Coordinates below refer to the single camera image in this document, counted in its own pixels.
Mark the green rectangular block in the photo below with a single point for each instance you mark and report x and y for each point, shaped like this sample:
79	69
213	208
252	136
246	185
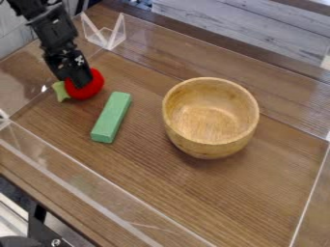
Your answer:
108	122

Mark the wooden bowl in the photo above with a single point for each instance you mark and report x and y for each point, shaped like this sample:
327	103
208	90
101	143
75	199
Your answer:
211	116

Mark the red plush strawberry toy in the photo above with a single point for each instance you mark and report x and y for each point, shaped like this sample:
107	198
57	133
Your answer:
67	91

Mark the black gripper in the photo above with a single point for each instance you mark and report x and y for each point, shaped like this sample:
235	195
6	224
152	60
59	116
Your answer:
50	23

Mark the black table clamp mount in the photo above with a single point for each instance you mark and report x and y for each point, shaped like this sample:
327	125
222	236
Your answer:
40	232

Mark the clear acrylic tray walls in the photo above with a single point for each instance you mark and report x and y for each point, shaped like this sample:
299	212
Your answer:
137	193

